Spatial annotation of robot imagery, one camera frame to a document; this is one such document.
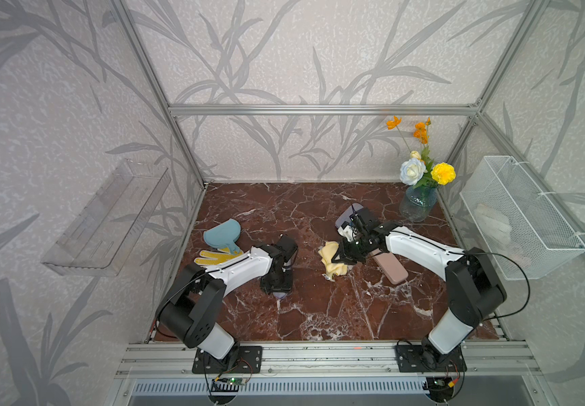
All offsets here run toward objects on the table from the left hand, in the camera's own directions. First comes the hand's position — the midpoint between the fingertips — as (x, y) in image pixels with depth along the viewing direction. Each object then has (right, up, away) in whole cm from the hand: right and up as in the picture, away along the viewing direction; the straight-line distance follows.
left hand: (284, 290), depth 86 cm
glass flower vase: (+52, +30, +13) cm, 61 cm away
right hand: (+16, +11, -1) cm, 19 cm away
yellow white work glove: (-28, +9, +9) cm, 30 cm away
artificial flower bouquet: (+43, +40, -8) cm, 60 cm away
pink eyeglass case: (+39, +7, +4) cm, 40 cm away
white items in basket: (+67, +23, -9) cm, 71 cm away
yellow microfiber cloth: (+16, +9, -4) cm, 19 cm away
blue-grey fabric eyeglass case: (-1, -1, -3) cm, 3 cm away
